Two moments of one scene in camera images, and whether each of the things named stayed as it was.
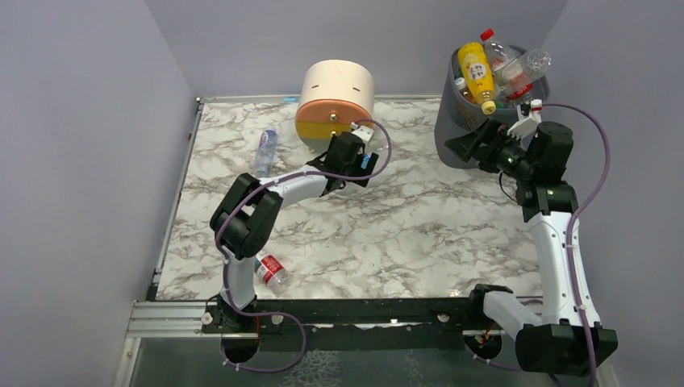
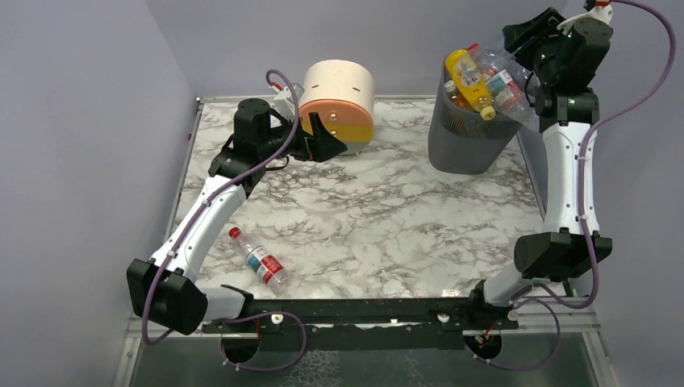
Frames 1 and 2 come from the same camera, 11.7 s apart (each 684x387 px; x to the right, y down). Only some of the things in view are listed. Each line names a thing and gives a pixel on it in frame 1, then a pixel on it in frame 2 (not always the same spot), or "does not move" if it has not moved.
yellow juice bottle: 477,73 → 469,82
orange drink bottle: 461,85 → 456,96
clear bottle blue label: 366,156 → 503,72
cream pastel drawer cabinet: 333,94 does not move
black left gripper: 358,170 → 309,140
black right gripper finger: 467,146 → 519,36
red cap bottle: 498,56 → 474,48
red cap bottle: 268,268 does not move
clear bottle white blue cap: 520,73 → 511,104
